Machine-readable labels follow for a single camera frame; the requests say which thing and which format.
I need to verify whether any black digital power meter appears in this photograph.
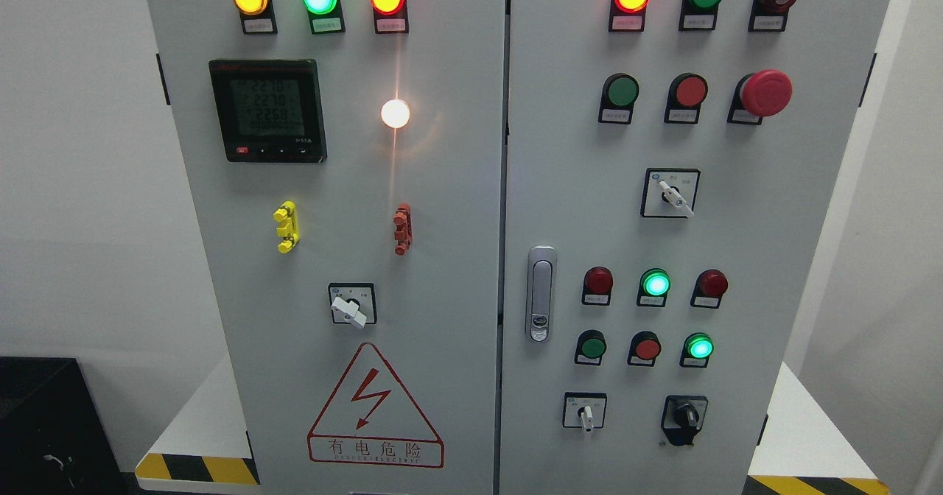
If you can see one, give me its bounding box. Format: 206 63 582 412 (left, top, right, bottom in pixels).
208 59 327 164

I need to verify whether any small green lit button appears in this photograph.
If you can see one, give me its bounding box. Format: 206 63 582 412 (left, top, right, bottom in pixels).
679 331 715 368

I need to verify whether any white pointer rotary switch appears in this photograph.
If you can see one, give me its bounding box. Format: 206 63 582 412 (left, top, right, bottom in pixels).
640 167 701 219

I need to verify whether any small green push button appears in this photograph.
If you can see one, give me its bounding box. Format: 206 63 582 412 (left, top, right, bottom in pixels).
573 329 607 365

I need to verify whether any grey left cabinet door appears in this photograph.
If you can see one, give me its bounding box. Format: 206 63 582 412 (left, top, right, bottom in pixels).
147 0 505 494

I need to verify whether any dark red indicator light left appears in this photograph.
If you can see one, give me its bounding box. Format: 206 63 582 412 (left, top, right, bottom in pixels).
581 266 614 305

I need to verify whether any red-rimmed yellow indicator light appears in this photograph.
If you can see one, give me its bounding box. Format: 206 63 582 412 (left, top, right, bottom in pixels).
370 0 410 34

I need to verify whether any silver door latch handle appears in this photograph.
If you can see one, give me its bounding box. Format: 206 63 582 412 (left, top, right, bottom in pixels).
525 246 557 342

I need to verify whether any small white selector switch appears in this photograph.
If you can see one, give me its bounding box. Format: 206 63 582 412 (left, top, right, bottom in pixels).
561 392 609 432

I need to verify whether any white base platform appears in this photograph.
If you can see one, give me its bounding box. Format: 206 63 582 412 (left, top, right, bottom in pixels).
132 358 890 494

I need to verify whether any red emergency stop button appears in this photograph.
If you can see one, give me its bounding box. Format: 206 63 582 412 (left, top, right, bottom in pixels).
727 69 793 125

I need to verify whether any red terminal connector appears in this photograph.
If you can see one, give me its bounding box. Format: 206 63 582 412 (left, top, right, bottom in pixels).
392 203 413 256

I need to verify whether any dark red buzzer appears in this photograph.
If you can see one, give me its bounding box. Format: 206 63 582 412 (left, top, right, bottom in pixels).
748 0 797 32

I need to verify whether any green lit indicator light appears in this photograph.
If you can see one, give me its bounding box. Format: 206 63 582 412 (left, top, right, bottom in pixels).
302 0 345 35

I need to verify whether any dark red indicator light right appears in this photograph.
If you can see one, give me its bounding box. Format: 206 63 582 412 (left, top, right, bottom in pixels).
690 269 729 309

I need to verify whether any grey right cabinet door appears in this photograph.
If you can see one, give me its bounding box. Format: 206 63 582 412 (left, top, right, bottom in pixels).
499 0 889 494

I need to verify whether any white glowing lamp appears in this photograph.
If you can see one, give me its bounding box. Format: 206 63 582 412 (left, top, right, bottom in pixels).
380 98 411 130

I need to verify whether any red electric hazard warning sticker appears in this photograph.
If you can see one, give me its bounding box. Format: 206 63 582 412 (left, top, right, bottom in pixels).
307 342 445 468

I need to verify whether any small red push button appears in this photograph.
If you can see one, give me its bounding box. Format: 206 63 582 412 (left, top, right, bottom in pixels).
627 331 662 367

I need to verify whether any green unlit indicator light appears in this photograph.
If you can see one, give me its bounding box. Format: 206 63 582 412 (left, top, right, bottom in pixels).
679 0 722 32

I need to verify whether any black box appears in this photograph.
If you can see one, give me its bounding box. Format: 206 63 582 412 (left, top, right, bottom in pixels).
1 357 127 494

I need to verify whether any dark red indicator light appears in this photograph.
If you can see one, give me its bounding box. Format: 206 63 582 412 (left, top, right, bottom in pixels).
690 269 729 309
581 266 614 305

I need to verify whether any yellow terminal connector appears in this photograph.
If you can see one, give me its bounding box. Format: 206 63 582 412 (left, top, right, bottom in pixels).
273 200 300 254

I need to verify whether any green lit indicator middle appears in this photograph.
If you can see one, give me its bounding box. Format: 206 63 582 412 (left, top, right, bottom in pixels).
637 269 671 308

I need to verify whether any white lever selector switch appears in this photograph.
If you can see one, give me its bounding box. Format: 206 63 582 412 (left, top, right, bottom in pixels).
328 281 377 330

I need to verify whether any grey cabinet door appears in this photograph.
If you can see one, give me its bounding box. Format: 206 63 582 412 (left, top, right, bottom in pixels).
499 0 889 494
147 0 505 494

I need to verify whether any black knob selector switch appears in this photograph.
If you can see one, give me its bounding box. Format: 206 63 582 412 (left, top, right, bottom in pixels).
661 395 709 446

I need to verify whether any red lit indicator light right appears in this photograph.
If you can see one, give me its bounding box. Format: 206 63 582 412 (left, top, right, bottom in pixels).
609 0 650 32

